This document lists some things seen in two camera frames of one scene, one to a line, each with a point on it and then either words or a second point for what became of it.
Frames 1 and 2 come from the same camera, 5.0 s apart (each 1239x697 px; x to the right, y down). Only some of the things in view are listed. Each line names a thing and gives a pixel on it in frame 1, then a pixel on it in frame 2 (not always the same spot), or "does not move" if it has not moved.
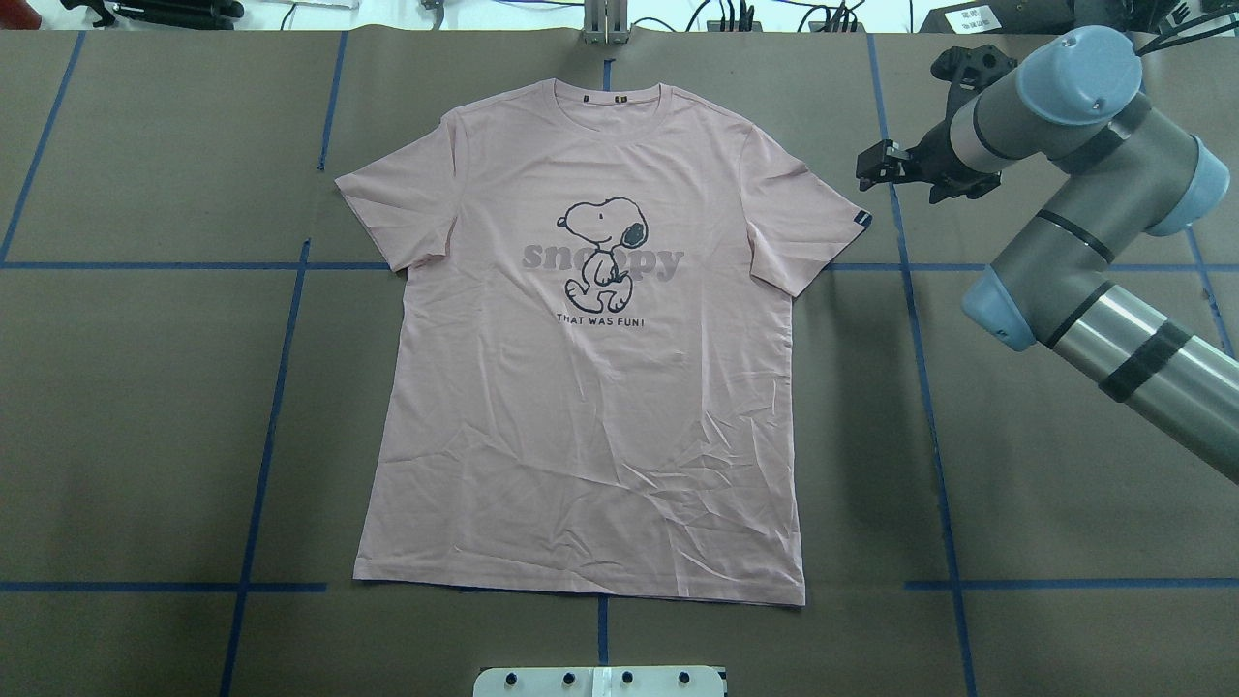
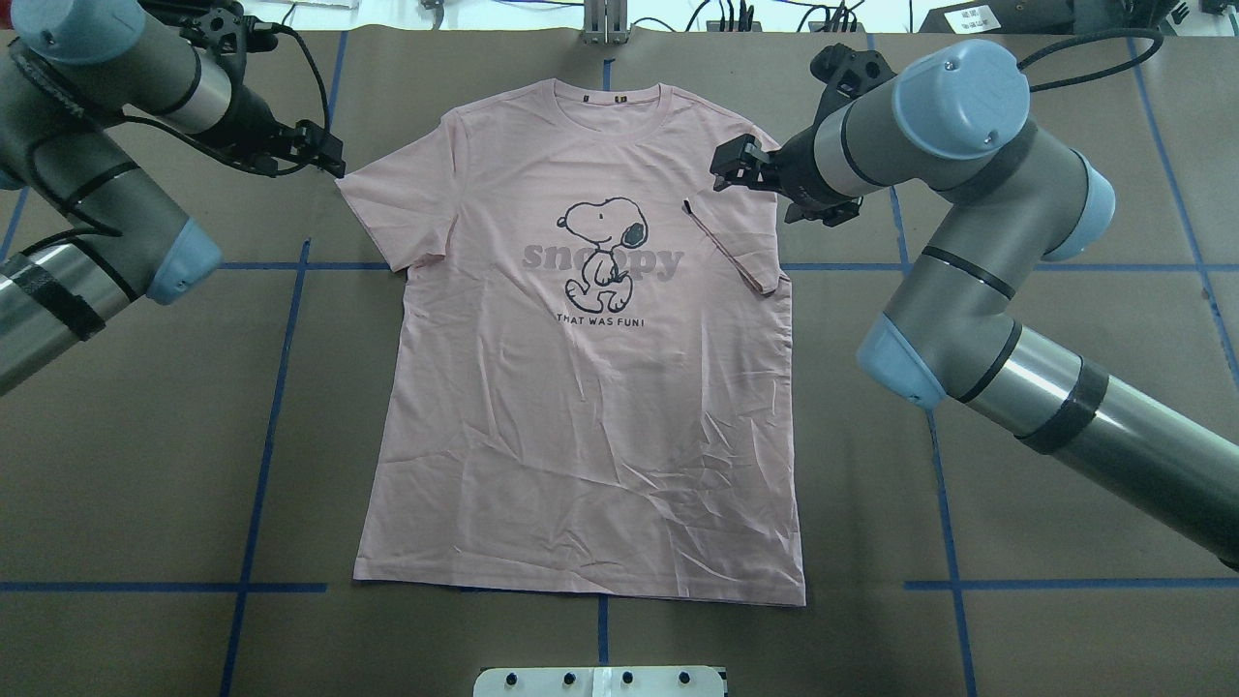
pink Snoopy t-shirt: (589, 385) does not move
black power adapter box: (981, 16) does not move
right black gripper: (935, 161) to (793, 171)
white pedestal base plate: (600, 681) does not move
